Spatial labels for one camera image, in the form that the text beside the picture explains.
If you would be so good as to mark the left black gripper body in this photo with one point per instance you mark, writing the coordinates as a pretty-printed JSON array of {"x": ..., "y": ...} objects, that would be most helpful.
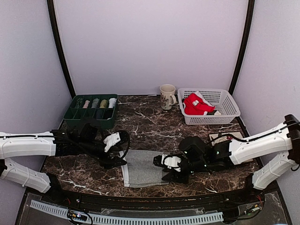
[{"x": 104, "y": 161}]

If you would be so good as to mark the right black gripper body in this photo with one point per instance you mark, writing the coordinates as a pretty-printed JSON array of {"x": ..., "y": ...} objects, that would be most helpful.
[{"x": 186, "y": 177}]

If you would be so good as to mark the grey underwear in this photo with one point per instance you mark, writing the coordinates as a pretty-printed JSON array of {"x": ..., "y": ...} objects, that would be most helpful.
[{"x": 140, "y": 172}]

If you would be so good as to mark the navy underwear cream waistband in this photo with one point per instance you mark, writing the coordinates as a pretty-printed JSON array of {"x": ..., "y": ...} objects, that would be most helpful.
[{"x": 99, "y": 114}]

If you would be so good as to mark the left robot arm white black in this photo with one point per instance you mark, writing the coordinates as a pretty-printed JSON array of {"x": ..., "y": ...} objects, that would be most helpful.
[{"x": 85, "y": 138}]

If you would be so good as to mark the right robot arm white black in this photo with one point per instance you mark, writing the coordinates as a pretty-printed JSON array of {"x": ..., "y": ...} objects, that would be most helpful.
[{"x": 198, "y": 157}]

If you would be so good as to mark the red underwear in basket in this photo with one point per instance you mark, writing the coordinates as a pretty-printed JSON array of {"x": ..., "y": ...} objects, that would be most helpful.
[{"x": 195, "y": 104}]

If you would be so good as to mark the green divided organizer tray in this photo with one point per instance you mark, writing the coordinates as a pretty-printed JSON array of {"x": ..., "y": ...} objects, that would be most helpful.
[{"x": 73, "y": 116}]

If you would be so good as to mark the olive rolled cloth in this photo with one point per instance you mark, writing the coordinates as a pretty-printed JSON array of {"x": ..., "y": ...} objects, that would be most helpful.
[{"x": 103, "y": 103}]

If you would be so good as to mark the white rolled cloth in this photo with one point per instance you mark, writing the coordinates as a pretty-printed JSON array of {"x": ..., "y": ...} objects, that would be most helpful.
[{"x": 112, "y": 102}]

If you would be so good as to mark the grey-green rolled cloth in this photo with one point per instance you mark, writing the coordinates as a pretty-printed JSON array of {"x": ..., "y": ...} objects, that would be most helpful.
[{"x": 95, "y": 103}]

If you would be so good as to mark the pink rolled cloth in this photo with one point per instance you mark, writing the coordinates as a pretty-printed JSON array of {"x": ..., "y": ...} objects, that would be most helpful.
[{"x": 86, "y": 104}]

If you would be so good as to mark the patterned dark rolled cloth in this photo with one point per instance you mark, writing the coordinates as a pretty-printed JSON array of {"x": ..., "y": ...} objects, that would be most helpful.
[{"x": 78, "y": 103}]

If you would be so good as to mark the floral square coaster tile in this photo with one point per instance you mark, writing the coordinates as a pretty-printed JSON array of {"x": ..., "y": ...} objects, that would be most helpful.
[{"x": 223, "y": 136}]

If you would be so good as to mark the small green circuit board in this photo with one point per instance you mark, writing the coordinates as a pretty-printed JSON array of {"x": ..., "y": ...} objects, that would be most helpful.
[{"x": 76, "y": 216}]

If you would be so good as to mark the white plastic basket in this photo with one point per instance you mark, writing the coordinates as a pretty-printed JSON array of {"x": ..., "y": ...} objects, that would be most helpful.
[{"x": 225, "y": 106}]

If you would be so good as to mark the cream floral mug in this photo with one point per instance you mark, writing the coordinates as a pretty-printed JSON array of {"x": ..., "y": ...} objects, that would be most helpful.
[{"x": 167, "y": 96}]

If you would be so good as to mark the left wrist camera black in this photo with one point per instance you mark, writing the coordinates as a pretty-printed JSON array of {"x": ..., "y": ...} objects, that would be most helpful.
[{"x": 117, "y": 139}]

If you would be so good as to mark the black front rail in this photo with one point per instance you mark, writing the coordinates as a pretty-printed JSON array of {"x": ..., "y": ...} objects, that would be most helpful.
[{"x": 110, "y": 191}]

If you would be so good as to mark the white slotted cable duct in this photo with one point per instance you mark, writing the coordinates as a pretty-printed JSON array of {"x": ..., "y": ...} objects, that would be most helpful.
[{"x": 125, "y": 217}]

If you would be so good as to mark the left black frame post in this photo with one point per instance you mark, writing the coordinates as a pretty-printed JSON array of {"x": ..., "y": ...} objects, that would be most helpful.
[{"x": 59, "y": 47}]

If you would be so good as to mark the black frame post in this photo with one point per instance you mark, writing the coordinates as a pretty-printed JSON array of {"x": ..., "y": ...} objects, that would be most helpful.
[
  {"x": 59, "y": 47},
  {"x": 243, "y": 46}
]

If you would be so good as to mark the right black frame post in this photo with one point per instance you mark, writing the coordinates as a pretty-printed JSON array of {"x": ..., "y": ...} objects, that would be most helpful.
[{"x": 243, "y": 46}]

